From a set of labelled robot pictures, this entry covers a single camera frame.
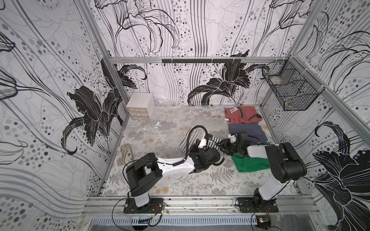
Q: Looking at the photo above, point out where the green garment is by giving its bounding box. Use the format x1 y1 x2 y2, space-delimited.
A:
231 141 270 173

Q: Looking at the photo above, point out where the black wire wall basket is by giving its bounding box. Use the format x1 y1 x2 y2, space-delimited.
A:
262 57 324 111

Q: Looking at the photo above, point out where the dark blue garment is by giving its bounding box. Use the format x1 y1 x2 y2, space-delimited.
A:
228 123 268 144

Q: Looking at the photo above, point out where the white slotted cable duct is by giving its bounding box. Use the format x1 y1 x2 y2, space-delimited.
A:
91 215 257 227

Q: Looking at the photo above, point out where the small electronics board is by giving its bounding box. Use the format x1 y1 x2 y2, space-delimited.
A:
255 216 271 230

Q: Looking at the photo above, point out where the black white striped garment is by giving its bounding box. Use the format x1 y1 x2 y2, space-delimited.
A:
179 136 222 153

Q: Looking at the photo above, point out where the red garment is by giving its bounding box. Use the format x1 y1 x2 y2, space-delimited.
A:
225 106 262 124

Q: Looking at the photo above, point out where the clear plastic vacuum bag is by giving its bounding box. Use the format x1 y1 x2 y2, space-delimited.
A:
124 105 241 174

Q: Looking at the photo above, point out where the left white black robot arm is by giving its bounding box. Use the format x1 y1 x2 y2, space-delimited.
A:
122 125 222 208

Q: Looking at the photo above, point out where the white mini drawer unit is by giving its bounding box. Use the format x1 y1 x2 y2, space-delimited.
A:
126 92 155 120

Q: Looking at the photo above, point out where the aluminium mounting rail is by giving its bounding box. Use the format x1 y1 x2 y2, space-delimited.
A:
82 195 319 216

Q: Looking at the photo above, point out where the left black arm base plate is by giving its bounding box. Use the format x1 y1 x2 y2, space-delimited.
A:
123 197 164 214

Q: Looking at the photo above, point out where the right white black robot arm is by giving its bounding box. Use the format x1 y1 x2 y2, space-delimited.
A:
215 133 307 207

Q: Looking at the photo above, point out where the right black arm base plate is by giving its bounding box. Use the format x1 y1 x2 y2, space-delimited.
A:
236 193 279 213

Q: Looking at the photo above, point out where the black wall hook rail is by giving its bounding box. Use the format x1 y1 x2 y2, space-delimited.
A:
161 58 241 64

